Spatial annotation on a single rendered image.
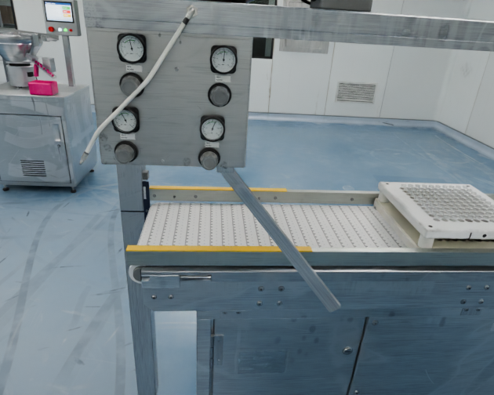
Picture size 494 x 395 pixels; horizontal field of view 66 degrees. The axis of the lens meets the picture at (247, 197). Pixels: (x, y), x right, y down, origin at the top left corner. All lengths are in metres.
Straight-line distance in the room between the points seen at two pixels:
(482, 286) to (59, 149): 2.83
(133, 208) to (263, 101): 4.84
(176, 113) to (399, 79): 5.71
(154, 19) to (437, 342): 0.92
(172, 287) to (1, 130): 2.69
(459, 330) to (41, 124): 2.84
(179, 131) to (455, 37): 0.41
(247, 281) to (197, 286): 0.10
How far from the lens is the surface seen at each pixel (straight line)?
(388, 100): 6.18
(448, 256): 0.84
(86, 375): 1.80
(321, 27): 0.57
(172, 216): 0.89
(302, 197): 0.97
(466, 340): 1.12
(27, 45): 3.31
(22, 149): 3.28
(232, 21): 0.55
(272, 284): 0.76
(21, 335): 2.05
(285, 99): 5.76
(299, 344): 0.95
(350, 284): 0.80
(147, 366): 1.34
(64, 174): 3.23
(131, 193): 0.98
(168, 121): 0.57
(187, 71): 0.56
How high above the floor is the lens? 1.33
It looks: 25 degrees down
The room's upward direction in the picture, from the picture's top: 4 degrees clockwise
